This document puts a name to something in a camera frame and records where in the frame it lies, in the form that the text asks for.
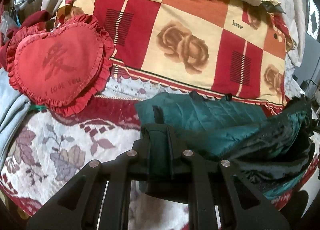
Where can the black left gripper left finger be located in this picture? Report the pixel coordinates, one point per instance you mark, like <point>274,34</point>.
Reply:
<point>98,196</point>

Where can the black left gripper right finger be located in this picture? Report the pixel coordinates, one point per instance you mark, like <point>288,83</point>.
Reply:
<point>218,195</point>

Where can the teal quilted puffer jacket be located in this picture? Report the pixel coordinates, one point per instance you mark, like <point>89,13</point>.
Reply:
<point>273,152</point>

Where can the white floral bedspread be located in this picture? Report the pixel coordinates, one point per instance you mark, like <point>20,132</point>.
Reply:
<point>47,150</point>

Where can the light blue folded cloth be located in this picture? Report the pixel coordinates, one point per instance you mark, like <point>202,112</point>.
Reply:
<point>14,106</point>

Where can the red heart-shaped ruffled pillow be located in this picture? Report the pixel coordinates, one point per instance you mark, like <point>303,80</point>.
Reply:
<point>61,69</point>

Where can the red checkered rose quilt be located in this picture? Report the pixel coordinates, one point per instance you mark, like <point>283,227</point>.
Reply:
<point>214,47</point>

